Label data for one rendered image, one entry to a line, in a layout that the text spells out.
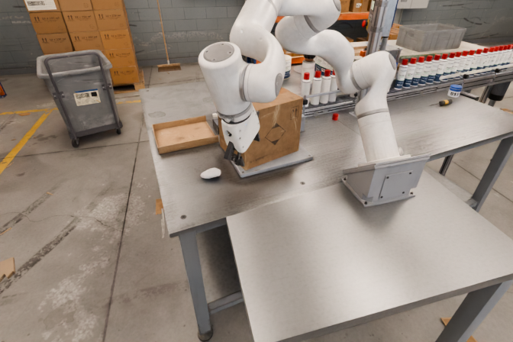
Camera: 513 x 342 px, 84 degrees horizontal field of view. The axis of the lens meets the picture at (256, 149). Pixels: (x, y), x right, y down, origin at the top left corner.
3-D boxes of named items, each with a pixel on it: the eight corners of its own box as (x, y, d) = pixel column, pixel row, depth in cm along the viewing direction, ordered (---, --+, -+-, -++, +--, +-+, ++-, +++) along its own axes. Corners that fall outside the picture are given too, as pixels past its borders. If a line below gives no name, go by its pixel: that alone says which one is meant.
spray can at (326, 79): (324, 100, 182) (328, 68, 171) (329, 103, 178) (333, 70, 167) (317, 101, 180) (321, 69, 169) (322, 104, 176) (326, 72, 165)
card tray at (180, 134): (206, 121, 168) (205, 114, 166) (218, 142, 148) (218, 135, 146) (153, 130, 158) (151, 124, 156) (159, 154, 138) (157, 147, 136)
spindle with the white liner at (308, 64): (308, 84, 207) (312, 41, 192) (315, 88, 201) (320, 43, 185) (298, 85, 205) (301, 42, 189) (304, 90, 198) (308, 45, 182)
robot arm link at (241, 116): (238, 120, 61) (241, 130, 64) (257, 93, 65) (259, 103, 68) (207, 111, 64) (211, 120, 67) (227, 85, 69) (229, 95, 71)
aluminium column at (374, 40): (359, 112, 179) (385, -11, 143) (364, 115, 175) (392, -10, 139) (353, 113, 177) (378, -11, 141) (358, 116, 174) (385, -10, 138)
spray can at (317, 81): (315, 101, 180) (319, 69, 169) (320, 104, 176) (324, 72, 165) (308, 103, 178) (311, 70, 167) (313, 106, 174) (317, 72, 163)
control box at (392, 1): (383, 30, 165) (392, -7, 155) (388, 37, 151) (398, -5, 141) (365, 30, 167) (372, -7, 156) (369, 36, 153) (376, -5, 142)
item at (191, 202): (362, 62, 284) (362, 59, 283) (537, 126, 167) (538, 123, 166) (139, 91, 214) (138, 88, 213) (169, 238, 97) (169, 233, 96)
